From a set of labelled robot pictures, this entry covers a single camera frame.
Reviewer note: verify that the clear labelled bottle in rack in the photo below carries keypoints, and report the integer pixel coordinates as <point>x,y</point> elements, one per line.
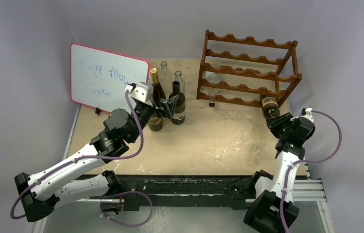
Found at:
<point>213,78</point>

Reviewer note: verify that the red framed whiteboard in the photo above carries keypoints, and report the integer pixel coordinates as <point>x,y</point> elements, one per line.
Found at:
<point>98,77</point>

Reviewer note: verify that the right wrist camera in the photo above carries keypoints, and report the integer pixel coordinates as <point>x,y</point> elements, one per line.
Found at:
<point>305,113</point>

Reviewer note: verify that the dark gold-capped wine bottle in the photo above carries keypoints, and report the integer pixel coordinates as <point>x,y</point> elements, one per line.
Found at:
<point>158,92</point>

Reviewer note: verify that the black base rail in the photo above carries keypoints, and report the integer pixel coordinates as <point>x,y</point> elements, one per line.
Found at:
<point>232,191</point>

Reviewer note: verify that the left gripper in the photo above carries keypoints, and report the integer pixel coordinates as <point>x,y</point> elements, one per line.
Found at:
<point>169,104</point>

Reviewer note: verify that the brown wooden wine rack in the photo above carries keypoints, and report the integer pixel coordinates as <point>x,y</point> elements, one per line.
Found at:
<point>286,77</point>

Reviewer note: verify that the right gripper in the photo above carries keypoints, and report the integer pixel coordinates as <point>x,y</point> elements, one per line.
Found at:
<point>278,121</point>

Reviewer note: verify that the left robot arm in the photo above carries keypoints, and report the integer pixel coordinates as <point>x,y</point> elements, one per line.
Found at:
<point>122,138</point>

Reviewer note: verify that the clear slim glass bottle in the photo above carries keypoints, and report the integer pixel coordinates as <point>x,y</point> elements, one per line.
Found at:
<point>165,78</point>

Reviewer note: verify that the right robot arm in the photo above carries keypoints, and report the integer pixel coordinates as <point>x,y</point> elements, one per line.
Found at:
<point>273,209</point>

